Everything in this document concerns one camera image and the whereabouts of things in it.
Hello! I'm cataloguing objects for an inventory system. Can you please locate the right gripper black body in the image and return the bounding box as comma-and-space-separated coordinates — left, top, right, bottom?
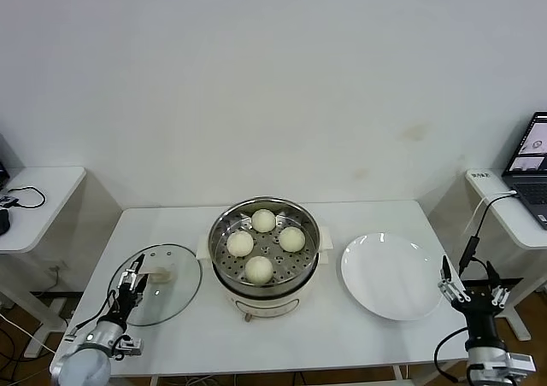
453, 289, 501, 348

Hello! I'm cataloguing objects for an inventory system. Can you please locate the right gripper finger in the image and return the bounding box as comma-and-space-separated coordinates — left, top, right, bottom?
436, 254, 470, 305
485, 260, 512, 308

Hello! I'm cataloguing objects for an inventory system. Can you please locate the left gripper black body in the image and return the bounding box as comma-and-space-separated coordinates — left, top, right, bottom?
109, 282, 141, 324

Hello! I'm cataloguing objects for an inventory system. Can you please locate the round glass lid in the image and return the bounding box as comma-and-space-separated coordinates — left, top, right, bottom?
107, 243, 203, 327

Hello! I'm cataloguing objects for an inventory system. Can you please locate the white steamed baozi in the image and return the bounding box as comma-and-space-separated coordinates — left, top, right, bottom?
244, 256, 274, 284
278, 226, 306, 253
226, 231, 256, 258
250, 208, 277, 233

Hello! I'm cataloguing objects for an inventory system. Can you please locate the perforated steel steamer basket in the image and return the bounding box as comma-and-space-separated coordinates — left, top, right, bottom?
196, 196, 334, 295

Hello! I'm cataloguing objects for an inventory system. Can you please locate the white round plate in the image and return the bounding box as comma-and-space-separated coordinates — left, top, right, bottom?
340, 231, 444, 322

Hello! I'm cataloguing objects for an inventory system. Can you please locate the white side table with laptop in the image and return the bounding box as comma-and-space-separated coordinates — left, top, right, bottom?
426, 167, 547, 342

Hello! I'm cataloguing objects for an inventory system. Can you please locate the open grey laptop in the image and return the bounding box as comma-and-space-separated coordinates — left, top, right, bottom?
502, 111, 547, 229

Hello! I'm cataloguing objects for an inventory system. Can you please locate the cream electric cooker base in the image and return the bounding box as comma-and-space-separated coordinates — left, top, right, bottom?
197, 231, 332, 321

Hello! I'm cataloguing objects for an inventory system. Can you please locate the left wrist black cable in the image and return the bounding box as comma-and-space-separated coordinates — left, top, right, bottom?
63, 289, 121, 342

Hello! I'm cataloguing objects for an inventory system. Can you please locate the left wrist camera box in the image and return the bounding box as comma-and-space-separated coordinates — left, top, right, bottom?
114, 336, 144, 360

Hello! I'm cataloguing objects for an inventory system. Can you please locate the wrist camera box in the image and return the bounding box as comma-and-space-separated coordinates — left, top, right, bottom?
114, 336, 144, 360
503, 352, 538, 374

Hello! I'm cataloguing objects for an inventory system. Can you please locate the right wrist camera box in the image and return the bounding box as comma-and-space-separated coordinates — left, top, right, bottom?
503, 352, 538, 374

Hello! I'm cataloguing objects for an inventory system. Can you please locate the white laptop cable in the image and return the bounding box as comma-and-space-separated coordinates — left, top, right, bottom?
463, 191, 521, 238

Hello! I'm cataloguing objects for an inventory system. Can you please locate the white side table with cable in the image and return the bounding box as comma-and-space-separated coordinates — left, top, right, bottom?
0, 166, 125, 358

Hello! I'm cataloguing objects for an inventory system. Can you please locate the black looped desk cable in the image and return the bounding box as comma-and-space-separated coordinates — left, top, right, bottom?
6, 184, 47, 210

